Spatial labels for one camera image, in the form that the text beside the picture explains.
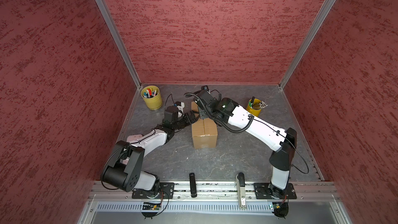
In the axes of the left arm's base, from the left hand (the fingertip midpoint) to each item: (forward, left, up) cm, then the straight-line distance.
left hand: (196, 119), depth 88 cm
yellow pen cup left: (+15, +29, +1) cm, 33 cm away
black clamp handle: (-33, +1, -9) cm, 34 cm away
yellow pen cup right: (+11, -37, -2) cm, 39 cm away
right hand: (-2, -5, +11) cm, 12 cm away
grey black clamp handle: (-34, -23, -9) cm, 42 cm away
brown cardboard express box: (-10, -5, +5) cm, 12 cm away
